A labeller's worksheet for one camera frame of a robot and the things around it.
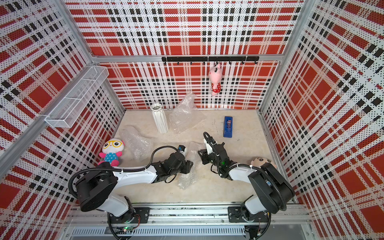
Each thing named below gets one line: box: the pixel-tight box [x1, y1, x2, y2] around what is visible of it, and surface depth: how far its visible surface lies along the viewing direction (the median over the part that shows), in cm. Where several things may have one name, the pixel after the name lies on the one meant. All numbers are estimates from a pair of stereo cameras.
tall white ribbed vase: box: [151, 103, 169, 134], surface depth 97 cm
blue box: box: [223, 116, 233, 138], surface depth 107 cm
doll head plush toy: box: [250, 157, 272, 167], surface depth 86 cm
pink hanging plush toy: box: [209, 62, 222, 96], surface depth 95 cm
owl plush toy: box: [98, 138, 126, 167], surface depth 93 cm
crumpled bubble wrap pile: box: [169, 92, 206, 134], surface depth 117 cm
